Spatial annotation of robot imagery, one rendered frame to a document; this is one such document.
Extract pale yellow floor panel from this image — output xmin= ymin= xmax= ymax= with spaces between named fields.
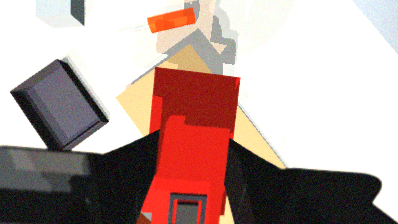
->
xmin=115 ymin=44 xmax=286 ymax=224

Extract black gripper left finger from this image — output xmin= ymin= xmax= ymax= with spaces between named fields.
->
xmin=0 ymin=129 xmax=160 ymax=224

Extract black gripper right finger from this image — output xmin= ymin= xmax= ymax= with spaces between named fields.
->
xmin=224 ymin=137 xmax=382 ymax=224

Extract dark grey open tray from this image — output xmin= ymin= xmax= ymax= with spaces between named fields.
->
xmin=9 ymin=58 xmax=109 ymax=150

